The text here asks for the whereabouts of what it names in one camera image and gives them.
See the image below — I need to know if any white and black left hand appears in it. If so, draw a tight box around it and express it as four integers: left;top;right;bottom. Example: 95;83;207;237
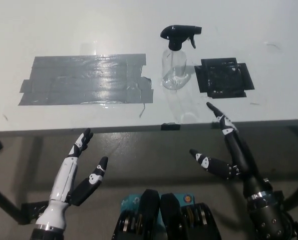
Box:
35;127;109;230

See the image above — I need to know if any black right hand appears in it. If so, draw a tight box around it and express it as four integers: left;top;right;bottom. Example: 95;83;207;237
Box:
189;101;273;201

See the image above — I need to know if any black spray trigger lid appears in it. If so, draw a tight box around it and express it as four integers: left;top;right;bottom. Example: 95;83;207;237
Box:
160;24;203;51

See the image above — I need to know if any black robot torso teal top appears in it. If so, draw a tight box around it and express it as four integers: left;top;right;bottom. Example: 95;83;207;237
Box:
111;189;223;240

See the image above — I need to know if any clear plastic bottle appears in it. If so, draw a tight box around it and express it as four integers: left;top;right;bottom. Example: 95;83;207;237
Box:
161;46;191;90

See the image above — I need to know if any black diagonal table leg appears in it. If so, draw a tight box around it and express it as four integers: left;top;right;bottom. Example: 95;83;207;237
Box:
282;174;298;211
0;179;24;223

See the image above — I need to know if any black tape square patch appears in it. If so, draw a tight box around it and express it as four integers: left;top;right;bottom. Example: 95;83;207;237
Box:
194;57;255;99

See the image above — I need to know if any grey duct tape patch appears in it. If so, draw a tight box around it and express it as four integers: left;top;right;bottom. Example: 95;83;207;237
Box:
18;52;154;106

